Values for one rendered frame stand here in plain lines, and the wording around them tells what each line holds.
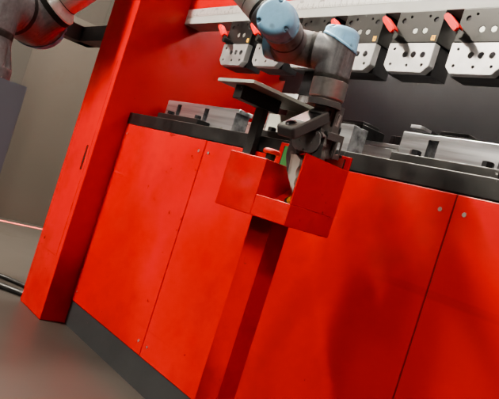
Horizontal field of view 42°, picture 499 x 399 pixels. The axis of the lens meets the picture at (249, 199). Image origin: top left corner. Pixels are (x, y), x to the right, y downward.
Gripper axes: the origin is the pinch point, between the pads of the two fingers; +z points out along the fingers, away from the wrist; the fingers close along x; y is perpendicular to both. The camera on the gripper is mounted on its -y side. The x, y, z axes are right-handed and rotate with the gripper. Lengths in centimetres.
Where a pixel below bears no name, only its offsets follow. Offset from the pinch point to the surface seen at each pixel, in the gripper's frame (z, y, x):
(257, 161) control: -4.3, -6.1, 6.8
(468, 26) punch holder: -48, 38, -9
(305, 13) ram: -53, 50, 53
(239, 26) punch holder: -49, 56, 86
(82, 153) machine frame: 10, 40, 139
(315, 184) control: -2.7, -0.4, -4.9
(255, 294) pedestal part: 23.2, -1.5, 2.2
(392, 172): -9.2, 23.6, -7.4
